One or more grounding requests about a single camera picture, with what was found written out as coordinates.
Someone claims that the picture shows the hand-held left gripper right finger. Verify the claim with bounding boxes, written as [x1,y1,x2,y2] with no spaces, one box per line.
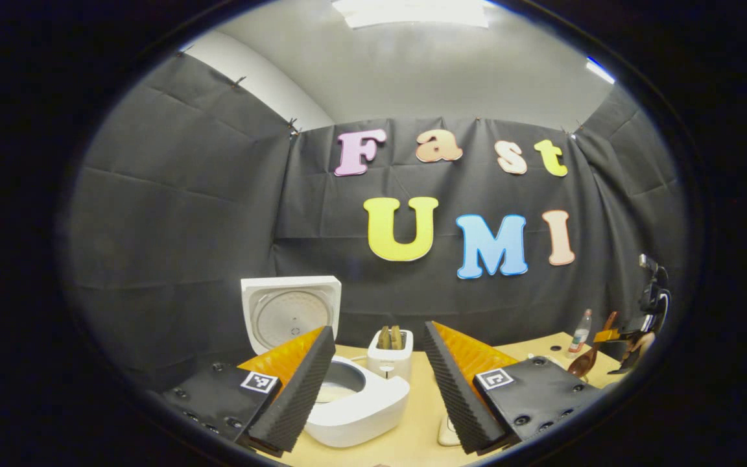
[422,320,604,455]

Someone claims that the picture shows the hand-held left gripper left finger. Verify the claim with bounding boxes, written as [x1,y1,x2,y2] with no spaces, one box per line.
[160,324,337,456]

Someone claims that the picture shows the brown wooden spoon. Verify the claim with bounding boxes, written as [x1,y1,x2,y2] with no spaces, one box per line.
[567,311,619,379]

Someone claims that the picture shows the clear rice container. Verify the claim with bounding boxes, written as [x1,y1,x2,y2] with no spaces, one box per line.
[437,415,462,447]

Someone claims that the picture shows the white rice cooker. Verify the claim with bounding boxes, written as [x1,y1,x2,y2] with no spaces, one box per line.
[241,276,411,448]

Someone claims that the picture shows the clear plastic bottle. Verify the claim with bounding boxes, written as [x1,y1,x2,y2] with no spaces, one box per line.
[567,309,593,359]

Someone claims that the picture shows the white toaster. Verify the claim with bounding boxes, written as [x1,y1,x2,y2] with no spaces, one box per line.
[367,329,414,382]

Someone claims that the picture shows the black backdrop cloth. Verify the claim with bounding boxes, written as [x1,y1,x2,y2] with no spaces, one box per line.
[62,55,689,390]

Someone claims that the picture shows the small ceiling light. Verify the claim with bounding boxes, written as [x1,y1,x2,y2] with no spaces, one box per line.
[584,57,615,85]

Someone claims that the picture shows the large ceiling light panel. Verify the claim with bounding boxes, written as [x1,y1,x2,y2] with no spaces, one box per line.
[331,0,491,29]

